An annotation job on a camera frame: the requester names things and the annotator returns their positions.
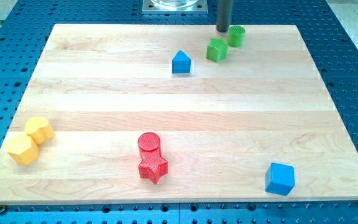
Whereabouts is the blue triangle block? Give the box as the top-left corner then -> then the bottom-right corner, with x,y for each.
172,50 -> 191,73

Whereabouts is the red cylinder block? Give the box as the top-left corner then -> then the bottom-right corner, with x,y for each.
137,132 -> 161,159

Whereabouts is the red star block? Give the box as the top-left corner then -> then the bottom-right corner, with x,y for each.
138,148 -> 168,184

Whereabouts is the wooden board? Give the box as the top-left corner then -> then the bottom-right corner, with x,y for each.
0,24 -> 358,205

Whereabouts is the green star block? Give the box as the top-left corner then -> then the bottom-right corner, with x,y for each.
206,38 -> 228,63

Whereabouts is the green cylinder block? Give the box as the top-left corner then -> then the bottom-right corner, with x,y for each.
227,26 -> 246,47

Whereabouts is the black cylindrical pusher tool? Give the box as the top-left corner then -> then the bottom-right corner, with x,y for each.
216,0 -> 234,33

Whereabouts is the blue cube block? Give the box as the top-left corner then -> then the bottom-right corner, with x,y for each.
265,162 -> 295,196

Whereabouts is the yellow heart block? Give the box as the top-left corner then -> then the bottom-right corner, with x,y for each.
24,117 -> 55,145

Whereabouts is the yellow hexagon block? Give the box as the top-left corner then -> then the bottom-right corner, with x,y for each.
7,134 -> 39,166

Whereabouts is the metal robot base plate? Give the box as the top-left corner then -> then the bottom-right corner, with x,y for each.
142,0 -> 208,14

